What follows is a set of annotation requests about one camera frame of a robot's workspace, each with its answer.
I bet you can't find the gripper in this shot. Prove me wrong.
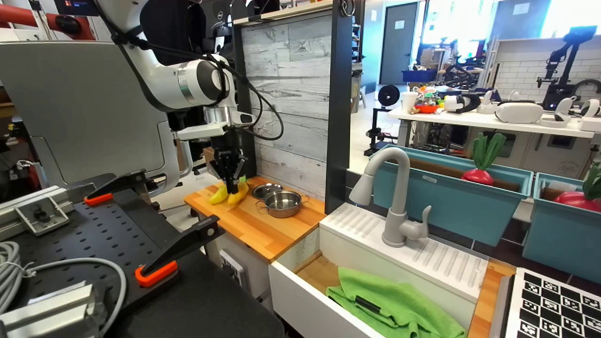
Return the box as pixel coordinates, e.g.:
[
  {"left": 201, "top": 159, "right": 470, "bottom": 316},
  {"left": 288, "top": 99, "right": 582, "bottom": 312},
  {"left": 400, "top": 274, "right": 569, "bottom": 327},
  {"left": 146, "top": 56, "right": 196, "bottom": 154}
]
[{"left": 208, "top": 129, "right": 248, "bottom": 194}]

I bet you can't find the yellow carrot plushie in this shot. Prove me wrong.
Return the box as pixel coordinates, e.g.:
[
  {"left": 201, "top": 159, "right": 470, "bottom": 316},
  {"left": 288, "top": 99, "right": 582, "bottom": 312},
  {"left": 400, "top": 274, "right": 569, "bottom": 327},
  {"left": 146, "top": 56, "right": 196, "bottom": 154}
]
[{"left": 209, "top": 177, "right": 250, "bottom": 206}]

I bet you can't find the red radish plushie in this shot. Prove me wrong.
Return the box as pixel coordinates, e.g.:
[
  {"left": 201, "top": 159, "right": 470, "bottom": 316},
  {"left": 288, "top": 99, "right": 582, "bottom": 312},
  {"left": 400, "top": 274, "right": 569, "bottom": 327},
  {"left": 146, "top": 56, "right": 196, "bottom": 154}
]
[
  {"left": 461, "top": 132, "right": 507, "bottom": 186},
  {"left": 553, "top": 162, "right": 601, "bottom": 213}
]

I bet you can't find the small steel bowl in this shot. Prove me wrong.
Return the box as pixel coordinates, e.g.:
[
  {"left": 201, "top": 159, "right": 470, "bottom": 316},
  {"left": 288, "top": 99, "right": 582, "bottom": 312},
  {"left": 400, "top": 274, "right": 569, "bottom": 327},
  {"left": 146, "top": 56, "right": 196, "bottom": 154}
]
[{"left": 252, "top": 183, "right": 284, "bottom": 200}]

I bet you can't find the black clamp with orange tip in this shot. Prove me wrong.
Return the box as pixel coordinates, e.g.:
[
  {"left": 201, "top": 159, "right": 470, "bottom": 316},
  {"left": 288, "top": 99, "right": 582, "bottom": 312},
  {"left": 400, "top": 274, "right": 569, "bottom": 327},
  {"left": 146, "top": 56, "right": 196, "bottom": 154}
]
[
  {"left": 135, "top": 215, "right": 225, "bottom": 288},
  {"left": 83, "top": 169, "right": 152, "bottom": 207}
]

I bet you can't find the toy kitchen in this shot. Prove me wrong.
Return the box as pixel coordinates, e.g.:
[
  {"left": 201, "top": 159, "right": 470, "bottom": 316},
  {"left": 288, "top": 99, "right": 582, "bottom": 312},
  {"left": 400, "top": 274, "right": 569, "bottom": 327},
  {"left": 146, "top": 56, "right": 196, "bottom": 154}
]
[{"left": 184, "top": 0, "right": 601, "bottom": 338}]

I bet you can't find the white socket plate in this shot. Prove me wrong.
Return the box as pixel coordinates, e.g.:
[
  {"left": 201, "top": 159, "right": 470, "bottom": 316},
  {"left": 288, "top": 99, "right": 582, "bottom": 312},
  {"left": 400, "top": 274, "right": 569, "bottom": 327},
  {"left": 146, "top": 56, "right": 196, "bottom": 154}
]
[{"left": 219, "top": 249, "right": 248, "bottom": 288}]

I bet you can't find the white toy sink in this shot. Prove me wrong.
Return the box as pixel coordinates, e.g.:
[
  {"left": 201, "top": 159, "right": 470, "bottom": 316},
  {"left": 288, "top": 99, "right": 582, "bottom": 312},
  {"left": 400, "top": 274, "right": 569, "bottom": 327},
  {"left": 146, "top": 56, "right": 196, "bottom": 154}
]
[{"left": 269, "top": 202, "right": 490, "bottom": 338}]

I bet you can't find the black monitor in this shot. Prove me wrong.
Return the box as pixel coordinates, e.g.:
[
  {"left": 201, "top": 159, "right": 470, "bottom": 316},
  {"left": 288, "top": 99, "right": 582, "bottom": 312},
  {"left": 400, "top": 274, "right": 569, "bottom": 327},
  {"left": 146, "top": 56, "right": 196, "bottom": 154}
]
[{"left": 187, "top": 0, "right": 237, "bottom": 53}]

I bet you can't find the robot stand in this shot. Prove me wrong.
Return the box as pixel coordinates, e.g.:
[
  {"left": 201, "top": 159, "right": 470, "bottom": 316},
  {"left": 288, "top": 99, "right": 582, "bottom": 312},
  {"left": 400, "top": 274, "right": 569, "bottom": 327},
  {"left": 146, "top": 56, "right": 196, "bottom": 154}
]
[{"left": 0, "top": 173, "right": 287, "bottom": 338}]

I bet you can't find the large grey monitor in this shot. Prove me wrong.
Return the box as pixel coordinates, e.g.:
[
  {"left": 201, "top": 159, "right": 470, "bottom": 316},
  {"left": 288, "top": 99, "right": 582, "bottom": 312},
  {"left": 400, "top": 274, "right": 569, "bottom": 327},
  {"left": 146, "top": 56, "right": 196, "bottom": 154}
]
[{"left": 0, "top": 41, "right": 193, "bottom": 194}]

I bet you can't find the grey toy tap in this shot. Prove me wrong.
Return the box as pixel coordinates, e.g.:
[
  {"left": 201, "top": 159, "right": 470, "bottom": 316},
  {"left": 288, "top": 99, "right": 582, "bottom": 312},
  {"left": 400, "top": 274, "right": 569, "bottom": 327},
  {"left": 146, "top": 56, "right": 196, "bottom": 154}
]
[{"left": 348, "top": 146, "right": 433, "bottom": 248}]

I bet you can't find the black printer with spool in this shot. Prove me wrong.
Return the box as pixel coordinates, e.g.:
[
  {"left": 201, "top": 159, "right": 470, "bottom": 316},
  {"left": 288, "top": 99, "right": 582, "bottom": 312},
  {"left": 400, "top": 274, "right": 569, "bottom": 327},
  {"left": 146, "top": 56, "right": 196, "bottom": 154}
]
[{"left": 363, "top": 84, "right": 401, "bottom": 157}]

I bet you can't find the bowl of colourful toys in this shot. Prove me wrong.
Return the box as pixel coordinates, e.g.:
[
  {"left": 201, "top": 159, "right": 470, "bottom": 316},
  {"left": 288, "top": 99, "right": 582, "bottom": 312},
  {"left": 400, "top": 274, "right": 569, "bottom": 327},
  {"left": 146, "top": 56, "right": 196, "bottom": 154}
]
[{"left": 408, "top": 86, "right": 445, "bottom": 115}]

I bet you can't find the grey door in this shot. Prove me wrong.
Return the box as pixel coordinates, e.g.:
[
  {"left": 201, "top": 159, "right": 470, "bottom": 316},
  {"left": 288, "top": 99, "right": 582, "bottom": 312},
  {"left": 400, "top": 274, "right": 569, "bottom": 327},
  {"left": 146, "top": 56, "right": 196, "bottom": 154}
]
[{"left": 379, "top": 2, "right": 419, "bottom": 85}]

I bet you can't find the blue crate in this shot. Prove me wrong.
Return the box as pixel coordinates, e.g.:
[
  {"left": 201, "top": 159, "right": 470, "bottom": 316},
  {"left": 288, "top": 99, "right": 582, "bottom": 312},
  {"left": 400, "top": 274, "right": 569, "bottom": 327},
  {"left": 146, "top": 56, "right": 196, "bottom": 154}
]
[{"left": 402, "top": 69, "right": 439, "bottom": 84}]

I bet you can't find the teal planter bin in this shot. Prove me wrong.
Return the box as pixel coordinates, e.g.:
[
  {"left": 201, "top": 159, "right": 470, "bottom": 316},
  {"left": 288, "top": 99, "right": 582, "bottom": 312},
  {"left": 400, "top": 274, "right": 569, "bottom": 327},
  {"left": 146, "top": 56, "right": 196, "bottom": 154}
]
[
  {"left": 522, "top": 172, "right": 601, "bottom": 285},
  {"left": 373, "top": 144, "right": 535, "bottom": 247}
]

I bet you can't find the green towel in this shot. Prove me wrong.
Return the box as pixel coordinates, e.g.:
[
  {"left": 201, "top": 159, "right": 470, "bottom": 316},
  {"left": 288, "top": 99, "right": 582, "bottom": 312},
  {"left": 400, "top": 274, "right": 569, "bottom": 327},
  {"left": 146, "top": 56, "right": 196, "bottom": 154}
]
[{"left": 326, "top": 266, "right": 466, "bottom": 338}]

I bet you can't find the white headset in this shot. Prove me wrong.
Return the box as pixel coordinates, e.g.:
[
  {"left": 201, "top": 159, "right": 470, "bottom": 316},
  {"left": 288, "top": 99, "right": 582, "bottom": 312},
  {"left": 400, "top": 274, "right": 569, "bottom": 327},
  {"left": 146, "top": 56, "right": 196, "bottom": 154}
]
[
  {"left": 443, "top": 93, "right": 482, "bottom": 114},
  {"left": 494, "top": 100, "right": 544, "bottom": 124}
]

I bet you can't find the white table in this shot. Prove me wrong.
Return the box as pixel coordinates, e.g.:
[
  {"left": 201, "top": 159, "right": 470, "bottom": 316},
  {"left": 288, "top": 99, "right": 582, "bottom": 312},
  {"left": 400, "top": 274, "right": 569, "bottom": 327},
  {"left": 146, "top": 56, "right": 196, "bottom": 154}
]
[{"left": 388, "top": 104, "right": 601, "bottom": 180}]

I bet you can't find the red pipe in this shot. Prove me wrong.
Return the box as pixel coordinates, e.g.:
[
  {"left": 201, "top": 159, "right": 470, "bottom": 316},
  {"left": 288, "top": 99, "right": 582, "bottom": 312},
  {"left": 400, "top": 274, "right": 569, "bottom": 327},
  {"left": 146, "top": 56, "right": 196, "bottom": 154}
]
[{"left": 0, "top": 4, "right": 96, "bottom": 41}]

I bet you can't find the white brick panel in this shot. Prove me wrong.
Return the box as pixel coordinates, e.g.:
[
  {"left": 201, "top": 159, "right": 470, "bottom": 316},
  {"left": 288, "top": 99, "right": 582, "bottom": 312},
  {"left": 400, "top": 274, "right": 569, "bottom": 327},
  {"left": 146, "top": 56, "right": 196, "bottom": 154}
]
[{"left": 488, "top": 37, "right": 601, "bottom": 104}]

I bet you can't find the black and white calibration board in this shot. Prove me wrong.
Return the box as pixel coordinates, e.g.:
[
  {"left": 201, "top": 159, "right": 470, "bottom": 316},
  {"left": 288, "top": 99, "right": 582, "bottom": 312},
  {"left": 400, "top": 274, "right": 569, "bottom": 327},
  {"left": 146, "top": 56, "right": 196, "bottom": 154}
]
[{"left": 504, "top": 267, "right": 601, "bottom": 338}]

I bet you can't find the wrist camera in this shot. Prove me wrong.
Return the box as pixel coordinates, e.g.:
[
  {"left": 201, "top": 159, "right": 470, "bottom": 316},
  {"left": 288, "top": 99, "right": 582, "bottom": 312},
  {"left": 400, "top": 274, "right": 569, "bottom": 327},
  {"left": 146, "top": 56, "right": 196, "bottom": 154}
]
[{"left": 177, "top": 123, "right": 227, "bottom": 141}]

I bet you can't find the steel pot with handles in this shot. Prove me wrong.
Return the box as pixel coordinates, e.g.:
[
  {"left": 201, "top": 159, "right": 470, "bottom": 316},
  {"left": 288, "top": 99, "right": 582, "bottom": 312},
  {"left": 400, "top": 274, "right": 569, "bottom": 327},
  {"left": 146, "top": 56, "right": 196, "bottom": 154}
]
[{"left": 255, "top": 190, "right": 310, "bottom": 219}]

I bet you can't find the aluminium rail bracket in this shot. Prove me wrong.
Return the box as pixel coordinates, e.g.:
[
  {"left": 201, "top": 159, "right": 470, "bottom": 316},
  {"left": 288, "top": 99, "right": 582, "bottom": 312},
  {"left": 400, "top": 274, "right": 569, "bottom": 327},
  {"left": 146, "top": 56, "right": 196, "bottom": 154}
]
[
  {"left": 0, "top": 185, "right": 76, "bottom": 241},
  {"left": 0, "top": 281, "right": 108, "bottom": 338}
]

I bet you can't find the coil of grey cable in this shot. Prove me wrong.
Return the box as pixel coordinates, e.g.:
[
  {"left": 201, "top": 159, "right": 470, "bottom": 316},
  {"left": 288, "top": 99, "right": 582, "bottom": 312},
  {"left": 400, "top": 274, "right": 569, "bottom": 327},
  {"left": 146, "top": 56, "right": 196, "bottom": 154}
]
[{"left": 0, "top": 241, "right": 128, "bottom": 337}]

